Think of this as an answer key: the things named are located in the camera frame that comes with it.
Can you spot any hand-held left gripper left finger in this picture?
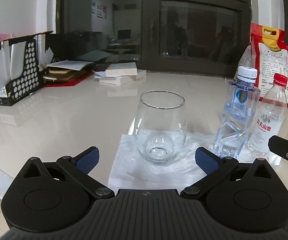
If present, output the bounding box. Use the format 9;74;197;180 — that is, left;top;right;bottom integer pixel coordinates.
16;146;115;201

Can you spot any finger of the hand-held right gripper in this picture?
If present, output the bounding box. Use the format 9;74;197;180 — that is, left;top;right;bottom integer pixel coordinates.
269;135;288;159

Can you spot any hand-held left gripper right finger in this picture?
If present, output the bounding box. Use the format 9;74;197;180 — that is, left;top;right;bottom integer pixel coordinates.
180;147;276;201

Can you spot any clear blue water bottle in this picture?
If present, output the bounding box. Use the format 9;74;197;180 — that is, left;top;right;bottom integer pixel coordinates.
213;80;261;159

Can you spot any clear stemless glass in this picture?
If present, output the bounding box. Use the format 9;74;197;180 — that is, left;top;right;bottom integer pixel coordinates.
133;90;187;166

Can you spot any clear bottle with red cap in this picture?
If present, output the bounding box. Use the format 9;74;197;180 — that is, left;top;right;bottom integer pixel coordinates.
247;73;288;156

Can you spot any white paper towel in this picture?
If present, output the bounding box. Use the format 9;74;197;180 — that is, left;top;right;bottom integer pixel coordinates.
108;129;283;193

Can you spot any red folder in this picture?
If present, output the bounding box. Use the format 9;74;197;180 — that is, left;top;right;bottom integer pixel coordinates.
44;71;95;87

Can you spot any thin white book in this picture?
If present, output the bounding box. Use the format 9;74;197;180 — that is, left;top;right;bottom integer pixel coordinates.
94;70;147;86

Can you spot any red and white rice bag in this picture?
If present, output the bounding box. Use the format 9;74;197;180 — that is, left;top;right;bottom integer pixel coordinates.
249;23;288;108

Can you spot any stack of brown books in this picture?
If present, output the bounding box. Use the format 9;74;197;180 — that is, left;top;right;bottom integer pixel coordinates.
42;64;89;83

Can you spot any white plastic bag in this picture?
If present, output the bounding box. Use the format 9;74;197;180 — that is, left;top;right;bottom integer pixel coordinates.
235;45;254;81

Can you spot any thick white book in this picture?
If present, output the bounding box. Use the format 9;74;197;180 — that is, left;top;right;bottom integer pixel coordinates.
105;62;138;77

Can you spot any loose white paper sheet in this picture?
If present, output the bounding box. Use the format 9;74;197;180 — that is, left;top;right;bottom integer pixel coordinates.
47;60;95;71

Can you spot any black perforated file organizer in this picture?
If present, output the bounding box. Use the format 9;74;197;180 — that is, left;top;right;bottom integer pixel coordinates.
0;31;45;107

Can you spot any dark window frame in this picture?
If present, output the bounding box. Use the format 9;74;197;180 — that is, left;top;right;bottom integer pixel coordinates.
56;0;253;77

